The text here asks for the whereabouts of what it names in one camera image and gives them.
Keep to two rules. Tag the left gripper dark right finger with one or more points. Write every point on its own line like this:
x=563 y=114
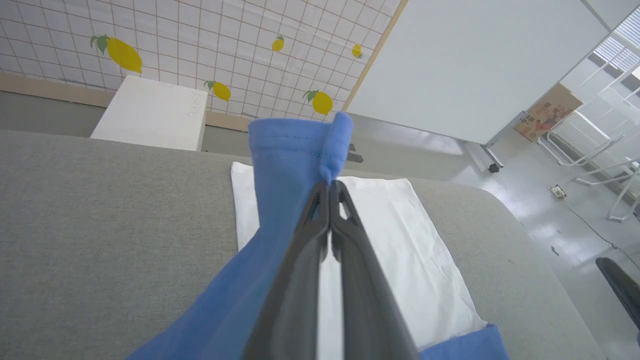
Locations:
x=365 y=310

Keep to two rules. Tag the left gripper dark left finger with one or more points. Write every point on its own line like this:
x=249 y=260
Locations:
x=295 y=300

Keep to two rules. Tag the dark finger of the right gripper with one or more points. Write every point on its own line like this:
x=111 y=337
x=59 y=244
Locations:
x=625 y=290

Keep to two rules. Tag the blue and white t-shirt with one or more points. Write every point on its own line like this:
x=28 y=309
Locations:
x=285 y=165

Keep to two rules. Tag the white metal tube rack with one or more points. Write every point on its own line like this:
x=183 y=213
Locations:
x=625 y=192
x=590 y=150

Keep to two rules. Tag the white power strip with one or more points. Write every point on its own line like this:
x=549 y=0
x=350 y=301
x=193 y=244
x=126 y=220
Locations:
x=558 y=191

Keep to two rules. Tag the metal board foot with caster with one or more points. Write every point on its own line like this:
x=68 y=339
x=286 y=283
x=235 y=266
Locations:
x=487 y=157

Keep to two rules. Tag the printed cardboard box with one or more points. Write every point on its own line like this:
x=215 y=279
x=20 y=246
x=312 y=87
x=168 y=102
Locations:
x=547 y=112

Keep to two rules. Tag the white box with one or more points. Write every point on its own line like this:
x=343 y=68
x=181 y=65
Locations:
x=150 y=115

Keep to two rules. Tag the white window blind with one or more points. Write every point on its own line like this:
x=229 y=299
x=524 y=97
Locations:
x=620 y=47

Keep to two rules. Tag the white partition board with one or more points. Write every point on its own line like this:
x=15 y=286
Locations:
x=475 y=65

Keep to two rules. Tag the lemon print partition screen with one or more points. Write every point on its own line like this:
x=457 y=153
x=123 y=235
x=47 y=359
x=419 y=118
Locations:
x=200 y=40

